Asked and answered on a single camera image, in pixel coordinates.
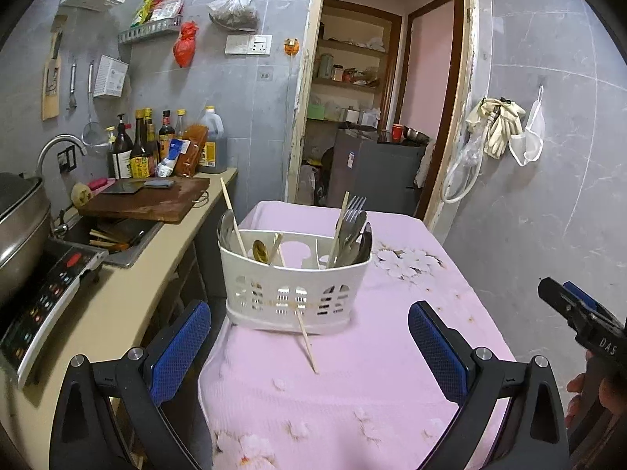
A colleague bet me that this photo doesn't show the large steel spoon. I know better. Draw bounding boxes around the large steel spoon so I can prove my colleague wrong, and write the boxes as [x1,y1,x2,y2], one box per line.
[217,209,239,253]

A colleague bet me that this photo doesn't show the person's right hand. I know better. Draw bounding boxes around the person's right hand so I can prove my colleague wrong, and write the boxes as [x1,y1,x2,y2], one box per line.
[564,370,627,470]

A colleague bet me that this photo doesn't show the induction cooker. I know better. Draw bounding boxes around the induction cooker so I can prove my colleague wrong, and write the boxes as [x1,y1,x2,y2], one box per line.
[1,239,109,389]

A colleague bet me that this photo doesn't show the white plastic bag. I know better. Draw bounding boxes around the white plastic bag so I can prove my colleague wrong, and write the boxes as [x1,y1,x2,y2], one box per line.
[508,86,545,168]

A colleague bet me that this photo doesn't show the pink floral tablecloth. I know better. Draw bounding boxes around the pink floral tablecloth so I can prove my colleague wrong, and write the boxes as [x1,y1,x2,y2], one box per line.
[198,212,512,469]

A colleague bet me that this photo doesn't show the white plastic utensil basket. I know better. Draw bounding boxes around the white plastic utensil basket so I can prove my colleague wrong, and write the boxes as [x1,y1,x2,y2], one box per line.
[219,229,371,335]

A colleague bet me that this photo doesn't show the fallen wooden chopstick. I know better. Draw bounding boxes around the fallen wooden chopstick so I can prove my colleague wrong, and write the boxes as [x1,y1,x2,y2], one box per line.
[293,304,319,374]

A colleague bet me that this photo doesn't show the wooden chopstick pair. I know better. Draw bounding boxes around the wooden chopstick pair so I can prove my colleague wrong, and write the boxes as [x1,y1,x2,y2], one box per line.
[220,178,284,265]

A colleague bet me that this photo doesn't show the small gold spoon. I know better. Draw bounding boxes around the small gold spoon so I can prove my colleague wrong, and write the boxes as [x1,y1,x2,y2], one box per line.
[252,240,269,264]

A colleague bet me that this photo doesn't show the wooden cutting board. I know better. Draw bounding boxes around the wooden cutting board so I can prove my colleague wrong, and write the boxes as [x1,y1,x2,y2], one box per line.
[78,177,210,224]

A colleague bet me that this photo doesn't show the cream rubber gloves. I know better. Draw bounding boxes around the cream rubber gloves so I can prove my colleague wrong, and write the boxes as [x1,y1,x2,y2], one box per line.
[466,98,526,159]

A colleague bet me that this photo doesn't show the steel pot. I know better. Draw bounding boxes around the steel pot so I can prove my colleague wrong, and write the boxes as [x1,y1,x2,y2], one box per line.
[0,172,51,302]

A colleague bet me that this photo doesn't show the sauce bottles group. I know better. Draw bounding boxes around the sauce bottles group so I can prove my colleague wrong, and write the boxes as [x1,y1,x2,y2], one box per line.
[104,107,208,181]

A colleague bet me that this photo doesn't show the large oil jug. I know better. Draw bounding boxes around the large oil jug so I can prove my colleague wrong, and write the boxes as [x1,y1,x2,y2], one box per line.
[199,105,227,174]

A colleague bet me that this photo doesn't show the dark grey cabinet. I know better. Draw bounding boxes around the dark grey cabinet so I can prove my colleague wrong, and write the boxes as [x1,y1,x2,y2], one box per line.
[326,130,426,215]

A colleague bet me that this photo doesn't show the steel fork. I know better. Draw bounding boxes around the steel fork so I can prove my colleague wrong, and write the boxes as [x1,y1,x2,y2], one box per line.
[330,195,367,268]

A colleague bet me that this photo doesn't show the red cup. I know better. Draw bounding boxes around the red cup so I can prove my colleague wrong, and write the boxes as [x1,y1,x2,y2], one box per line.
[391,123,405,143]

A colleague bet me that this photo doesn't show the chrome faucet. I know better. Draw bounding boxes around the chrome faucet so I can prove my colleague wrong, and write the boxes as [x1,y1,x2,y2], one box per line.
[34,132,89,177]

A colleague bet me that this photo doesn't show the red plastic bag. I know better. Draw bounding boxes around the red plastic bag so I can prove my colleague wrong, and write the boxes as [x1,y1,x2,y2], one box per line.
[172,20,199,68]

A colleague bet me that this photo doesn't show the clear hose loop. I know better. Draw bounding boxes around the clear hose loop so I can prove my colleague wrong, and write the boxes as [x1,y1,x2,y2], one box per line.
[440,126,489,205]

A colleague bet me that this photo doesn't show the wall socket plate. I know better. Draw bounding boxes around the wall socket plate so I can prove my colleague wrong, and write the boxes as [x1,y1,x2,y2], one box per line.
[224,34,272,56]

